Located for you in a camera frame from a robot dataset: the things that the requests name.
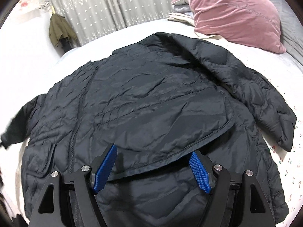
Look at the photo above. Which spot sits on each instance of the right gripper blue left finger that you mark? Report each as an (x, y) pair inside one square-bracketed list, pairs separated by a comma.
[(101, 168)]

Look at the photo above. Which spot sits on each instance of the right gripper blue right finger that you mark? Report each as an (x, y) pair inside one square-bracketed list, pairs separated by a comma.
[(201, 167)]

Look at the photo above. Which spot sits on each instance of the black puffer jacket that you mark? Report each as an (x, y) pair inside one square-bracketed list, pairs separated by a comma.
[(151, 122)]

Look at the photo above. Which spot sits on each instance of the folded clothes stack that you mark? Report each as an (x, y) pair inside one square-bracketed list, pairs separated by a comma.
[(181, 12)]

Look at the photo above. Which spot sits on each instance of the white cherry print bedsheet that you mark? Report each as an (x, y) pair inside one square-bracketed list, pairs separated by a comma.
[(272, 94)]

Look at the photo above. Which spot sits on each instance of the olive green hanging coat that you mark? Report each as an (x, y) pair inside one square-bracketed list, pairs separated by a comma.
[(61, 33)]

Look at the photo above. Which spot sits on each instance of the grey dotted curtain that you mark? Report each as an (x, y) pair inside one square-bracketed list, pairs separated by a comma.
[(92, 19)]

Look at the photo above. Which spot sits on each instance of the pink velvet pillow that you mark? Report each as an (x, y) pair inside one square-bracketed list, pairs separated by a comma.
[(253, 23)]

